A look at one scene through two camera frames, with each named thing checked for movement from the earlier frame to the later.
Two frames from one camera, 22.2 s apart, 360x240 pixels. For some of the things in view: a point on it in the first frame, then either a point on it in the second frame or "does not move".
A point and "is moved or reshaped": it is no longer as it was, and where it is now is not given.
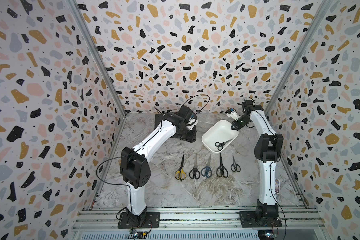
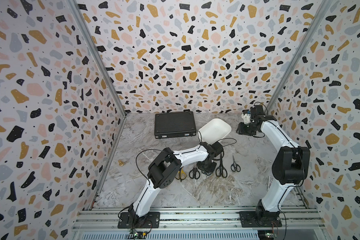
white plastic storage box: (219, 136) is moved or reshaped
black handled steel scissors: (194, 173) does not move
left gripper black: (192, 138) -> (209, 171)
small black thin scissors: (235, 166) does not move
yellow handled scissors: (180, 174) does not move
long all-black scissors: (221, 171) does not move
